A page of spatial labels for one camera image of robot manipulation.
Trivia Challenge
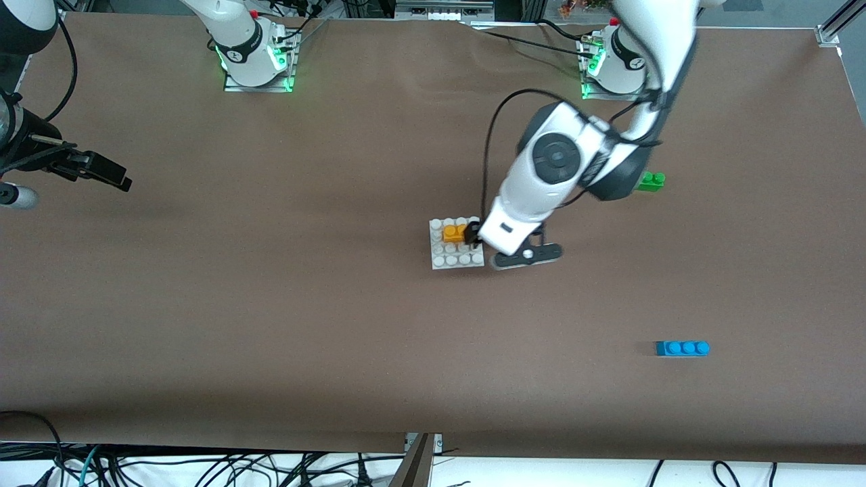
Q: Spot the white studded base plate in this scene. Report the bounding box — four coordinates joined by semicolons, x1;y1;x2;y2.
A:
430;216;486;271

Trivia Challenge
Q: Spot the blue three-stud toy block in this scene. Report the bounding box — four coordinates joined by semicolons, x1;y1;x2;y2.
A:
656;341;710;357

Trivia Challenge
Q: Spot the brown paper table cover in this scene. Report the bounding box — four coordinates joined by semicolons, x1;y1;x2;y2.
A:
0;12;866;464

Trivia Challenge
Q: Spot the aluminium corner profile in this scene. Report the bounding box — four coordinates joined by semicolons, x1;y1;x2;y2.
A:
815;0;866;48

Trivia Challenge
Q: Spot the black camera cable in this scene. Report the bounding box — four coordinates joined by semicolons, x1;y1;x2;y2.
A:
480;89;566;221
41;14;78;126

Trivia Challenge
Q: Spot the aluminium frame rail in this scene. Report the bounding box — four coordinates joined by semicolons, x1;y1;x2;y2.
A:
394;0;498;21

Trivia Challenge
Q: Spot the metal frame post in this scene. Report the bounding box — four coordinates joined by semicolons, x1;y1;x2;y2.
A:
389;433;444;487

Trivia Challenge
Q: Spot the teal cable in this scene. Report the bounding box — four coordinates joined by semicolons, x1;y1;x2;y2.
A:
76;445;102;487

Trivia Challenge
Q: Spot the black cable tangle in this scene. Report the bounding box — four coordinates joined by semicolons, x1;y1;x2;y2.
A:
101;450;407;487

